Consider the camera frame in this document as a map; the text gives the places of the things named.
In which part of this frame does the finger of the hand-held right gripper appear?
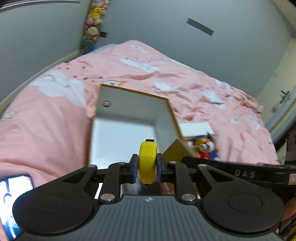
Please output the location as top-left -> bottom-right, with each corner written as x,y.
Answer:
181,156 -> 296,186

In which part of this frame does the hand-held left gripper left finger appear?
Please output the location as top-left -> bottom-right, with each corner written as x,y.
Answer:
61,153 -> 139,204

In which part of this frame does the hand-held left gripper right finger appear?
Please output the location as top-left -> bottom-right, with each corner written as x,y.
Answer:
156,153 -> 234,205

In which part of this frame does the yellow tape measure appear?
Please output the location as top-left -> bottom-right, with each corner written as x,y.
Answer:
138,138 -> 159,186

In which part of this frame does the orange cardboard box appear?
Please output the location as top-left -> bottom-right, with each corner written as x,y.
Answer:
88,83 -> 184,193

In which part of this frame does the brown dog plush toy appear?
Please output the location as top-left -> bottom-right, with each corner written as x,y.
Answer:
188,131 -> 221,161

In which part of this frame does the dark furniture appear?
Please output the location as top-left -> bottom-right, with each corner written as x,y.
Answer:
276,129 -> 296,165

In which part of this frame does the white flat box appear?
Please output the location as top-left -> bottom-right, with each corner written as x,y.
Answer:
179,122 -> 215,140

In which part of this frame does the pink cloud print blanket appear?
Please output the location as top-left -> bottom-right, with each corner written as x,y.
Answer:
0,40 -> 279,209

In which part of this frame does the cream door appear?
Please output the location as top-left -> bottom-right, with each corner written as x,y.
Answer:
256,40 -> 296,131

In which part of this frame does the smartphone with lit screen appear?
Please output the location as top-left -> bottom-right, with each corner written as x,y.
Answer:
0,173 -> 34,240

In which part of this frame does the clear tube of plush toys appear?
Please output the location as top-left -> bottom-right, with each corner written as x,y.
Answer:
80,0 -> 110,55

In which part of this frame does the window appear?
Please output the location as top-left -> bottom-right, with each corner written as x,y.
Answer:
0,0 -> 80,7

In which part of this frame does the black door handle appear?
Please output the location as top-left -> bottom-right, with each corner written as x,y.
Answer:
278,90 -> 291,105

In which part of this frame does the grey wall plate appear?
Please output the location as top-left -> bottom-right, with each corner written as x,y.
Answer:
186,18 -> 214,36

